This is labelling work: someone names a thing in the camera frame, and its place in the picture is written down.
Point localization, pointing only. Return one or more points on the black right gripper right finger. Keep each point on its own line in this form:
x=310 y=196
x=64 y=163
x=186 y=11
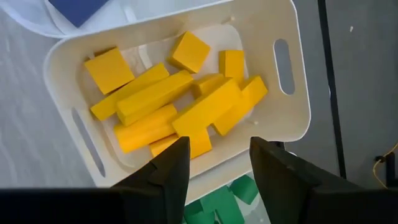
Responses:
x=280 y=186

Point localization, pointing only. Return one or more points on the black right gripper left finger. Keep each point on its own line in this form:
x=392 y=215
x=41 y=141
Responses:
x=168 y=186

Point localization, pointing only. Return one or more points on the long green block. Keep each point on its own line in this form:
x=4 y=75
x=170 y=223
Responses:
x=224 y=205

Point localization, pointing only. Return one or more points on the yellow cylinder block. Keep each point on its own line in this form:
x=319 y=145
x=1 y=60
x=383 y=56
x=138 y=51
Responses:
x=144 y=130

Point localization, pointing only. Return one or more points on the large yellow block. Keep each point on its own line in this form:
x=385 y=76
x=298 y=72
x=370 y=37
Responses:
x=206 y=109

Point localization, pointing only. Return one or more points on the long yellow block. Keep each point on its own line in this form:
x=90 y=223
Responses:
x=105 y=107
x=152 y=98

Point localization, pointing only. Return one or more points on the small yellow block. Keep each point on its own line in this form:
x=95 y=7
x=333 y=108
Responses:
x=231 y=63

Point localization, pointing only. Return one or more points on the purple block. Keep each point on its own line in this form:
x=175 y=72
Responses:
x=76 y=9

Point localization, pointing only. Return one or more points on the white plastic bin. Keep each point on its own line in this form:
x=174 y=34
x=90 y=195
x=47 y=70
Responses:
x=267 y=31
x=118 y=15
x=253 y=209

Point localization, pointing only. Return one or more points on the black aluminium table frame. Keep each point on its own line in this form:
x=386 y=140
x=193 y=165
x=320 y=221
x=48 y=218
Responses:
x=331 y=77

